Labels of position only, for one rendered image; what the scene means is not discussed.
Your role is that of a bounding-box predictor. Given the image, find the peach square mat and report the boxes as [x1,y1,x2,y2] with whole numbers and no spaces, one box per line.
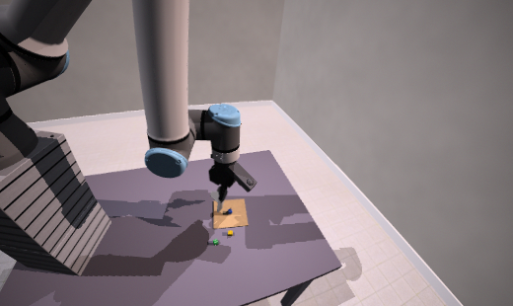
[214,199,249,229]

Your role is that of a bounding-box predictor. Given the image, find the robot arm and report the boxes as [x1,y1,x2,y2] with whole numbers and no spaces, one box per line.
[0,0,257,192]

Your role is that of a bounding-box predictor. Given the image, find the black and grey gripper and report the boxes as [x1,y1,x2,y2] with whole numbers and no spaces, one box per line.
[209,160,237,212]

